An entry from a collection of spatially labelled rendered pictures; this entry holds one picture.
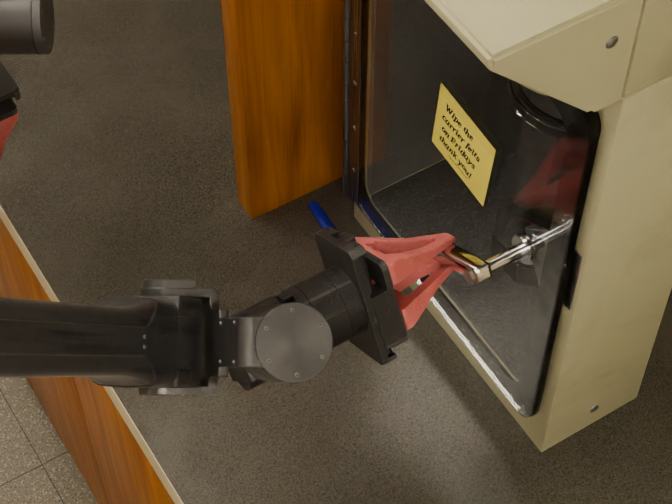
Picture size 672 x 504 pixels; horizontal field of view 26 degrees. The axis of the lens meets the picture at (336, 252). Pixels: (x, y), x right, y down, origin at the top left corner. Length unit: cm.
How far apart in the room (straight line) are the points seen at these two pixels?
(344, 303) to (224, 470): 28
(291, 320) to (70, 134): 61
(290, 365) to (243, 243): 45
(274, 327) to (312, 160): 47
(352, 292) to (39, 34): 32
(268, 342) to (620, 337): 36
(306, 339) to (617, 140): 25
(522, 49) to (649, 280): 39
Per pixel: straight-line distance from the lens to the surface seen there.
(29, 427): 248
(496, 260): 113
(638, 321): 125
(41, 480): 243
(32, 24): 119
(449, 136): 117
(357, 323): 112
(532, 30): 86
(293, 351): 102
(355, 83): 130
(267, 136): 140
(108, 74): 163
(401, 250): 116
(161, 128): 157
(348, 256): 110
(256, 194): 145
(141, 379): 102
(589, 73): 91
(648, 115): 100
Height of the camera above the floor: 211
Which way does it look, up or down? 53 degrees down
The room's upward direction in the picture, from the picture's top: straight up
